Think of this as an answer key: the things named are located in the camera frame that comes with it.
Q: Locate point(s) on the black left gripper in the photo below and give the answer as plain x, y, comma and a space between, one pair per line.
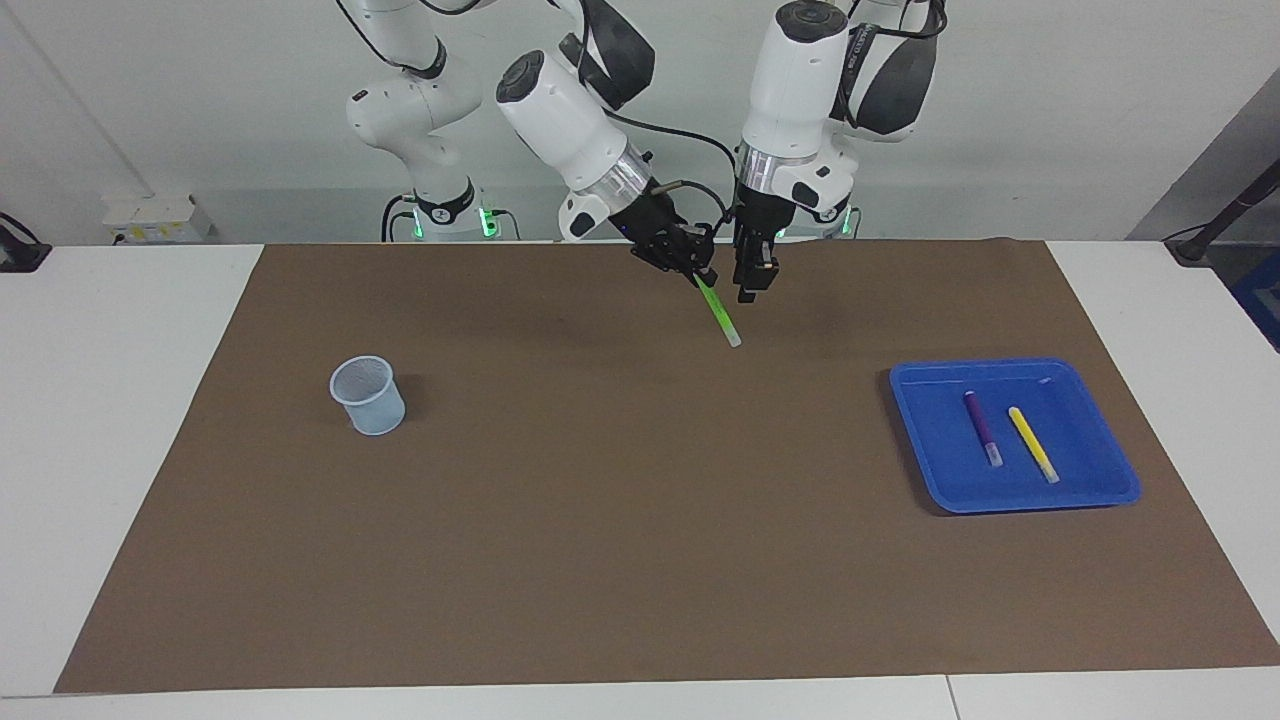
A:
760, 218

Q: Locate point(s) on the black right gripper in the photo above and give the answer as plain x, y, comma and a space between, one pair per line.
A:
660, 230

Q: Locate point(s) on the green highlighter pen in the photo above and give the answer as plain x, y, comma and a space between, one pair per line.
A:
718, 312

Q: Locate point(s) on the purple highlighter pen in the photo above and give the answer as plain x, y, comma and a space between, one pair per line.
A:
982, 428

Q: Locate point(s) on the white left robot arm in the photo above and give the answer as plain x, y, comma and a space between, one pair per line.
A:
800, 80

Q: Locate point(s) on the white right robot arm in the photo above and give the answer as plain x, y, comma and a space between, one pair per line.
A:
560, 110

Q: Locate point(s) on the brown table mat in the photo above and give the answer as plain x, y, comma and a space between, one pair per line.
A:
640, 500

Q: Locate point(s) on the yellow highlighter pen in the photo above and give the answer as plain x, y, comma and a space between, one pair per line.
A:
1034, 447

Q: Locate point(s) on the translucent plastic cup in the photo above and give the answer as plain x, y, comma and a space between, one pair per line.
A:
370, 405

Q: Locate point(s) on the blue plastic tray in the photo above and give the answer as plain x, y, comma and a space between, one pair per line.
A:
1080, 440

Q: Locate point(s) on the black stand pole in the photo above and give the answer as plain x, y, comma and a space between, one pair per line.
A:
1225, 215

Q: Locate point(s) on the blue box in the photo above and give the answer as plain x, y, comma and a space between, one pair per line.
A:
1262, 300

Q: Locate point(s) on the white wall socket box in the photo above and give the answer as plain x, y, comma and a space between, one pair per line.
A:
155, 220

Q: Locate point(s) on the black clamp mount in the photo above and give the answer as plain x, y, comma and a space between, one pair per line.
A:
18, 252

